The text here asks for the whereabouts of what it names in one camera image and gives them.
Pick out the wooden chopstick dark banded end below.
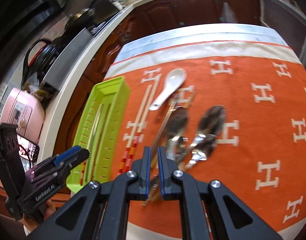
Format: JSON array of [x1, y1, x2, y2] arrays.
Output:
[[142, 152, 160, 207]]

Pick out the medium metal spoon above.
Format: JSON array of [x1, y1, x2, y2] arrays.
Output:
[[165, 109, 190, 160]]

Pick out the pink rice cooker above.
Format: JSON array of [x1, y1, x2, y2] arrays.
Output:
[[0, 87, 46, 143]]

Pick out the red striped end chopstick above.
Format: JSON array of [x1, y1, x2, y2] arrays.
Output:
[[117, 85, 153, 175], [123, 79, 160, 173]]

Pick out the green plastic utensil tray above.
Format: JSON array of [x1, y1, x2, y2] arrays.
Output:
[[66, 76, 131, 193]]

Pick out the black wok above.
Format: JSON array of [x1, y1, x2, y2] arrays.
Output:
[[65, 0, 110, 30]]

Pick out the black pot with arched handle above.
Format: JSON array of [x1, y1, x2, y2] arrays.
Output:
[[20, 39, 61, 88]]

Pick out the black smartphone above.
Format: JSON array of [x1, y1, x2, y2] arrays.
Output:
[[16, 134, 41, 167]]

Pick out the white kitchen countertop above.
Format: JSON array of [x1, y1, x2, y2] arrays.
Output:
[[39, 0, 306, 145]]

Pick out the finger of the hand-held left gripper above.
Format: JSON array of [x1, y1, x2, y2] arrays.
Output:
[[55, 150, 90, 181], [33, 146, 83, 178]]

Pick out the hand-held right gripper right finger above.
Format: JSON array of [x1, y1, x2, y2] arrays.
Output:
[[157, 146, 284, 240]]

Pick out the stainless steel splash panel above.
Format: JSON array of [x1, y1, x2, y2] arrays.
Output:
[[39, 27, 93, 92]]

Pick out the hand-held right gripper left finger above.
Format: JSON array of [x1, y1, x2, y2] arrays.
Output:
[[25, 146, 151, 240]]

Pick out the metal spoon ornate handle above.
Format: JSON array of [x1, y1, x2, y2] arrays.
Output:
[[190, 134, 217, 162]]

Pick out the grey built-in appliance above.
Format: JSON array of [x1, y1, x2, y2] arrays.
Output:
[[258, 0, 306, 55]]

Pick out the plastic bag of food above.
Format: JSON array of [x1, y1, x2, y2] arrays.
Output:
[[24, 77, 56, 103]]

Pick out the large metal spoon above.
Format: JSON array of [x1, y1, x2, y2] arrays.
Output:
[[184, 104, 227, 169]]

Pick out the orange letter-print blanket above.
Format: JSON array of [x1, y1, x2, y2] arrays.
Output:
[[103, 41, 306, 240]]

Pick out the small metal spoon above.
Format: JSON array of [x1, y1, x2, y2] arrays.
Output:
[[168, 135, 188, 160]]

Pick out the white ceramic spoon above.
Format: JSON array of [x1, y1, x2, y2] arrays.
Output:
[[149, 69, 187, 111]]

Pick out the metal chopstick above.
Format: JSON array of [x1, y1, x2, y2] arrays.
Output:
[[153, 99, 180, 153]]

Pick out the person's left hand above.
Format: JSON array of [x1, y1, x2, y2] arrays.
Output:
[[21, 199, 58, 236]]

